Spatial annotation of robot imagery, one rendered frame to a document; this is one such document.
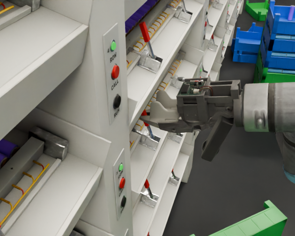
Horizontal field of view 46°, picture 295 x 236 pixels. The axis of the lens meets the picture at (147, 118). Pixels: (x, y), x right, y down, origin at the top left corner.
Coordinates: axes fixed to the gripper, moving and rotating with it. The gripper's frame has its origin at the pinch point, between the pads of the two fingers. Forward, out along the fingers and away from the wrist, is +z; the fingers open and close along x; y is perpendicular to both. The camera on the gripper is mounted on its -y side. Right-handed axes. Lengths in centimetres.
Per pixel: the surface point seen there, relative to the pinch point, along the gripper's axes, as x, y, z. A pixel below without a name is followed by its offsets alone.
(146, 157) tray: 4.2, -7.3, 0.5
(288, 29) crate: -93, -19, -28
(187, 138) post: -42, -38, 7
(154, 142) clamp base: 1.0, -5.7, -0.7
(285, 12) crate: -112, -18, -26
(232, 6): -162, -27, 5
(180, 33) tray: -18.7, 11.0, -4.7
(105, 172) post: 27.2, 9.6, -5.3
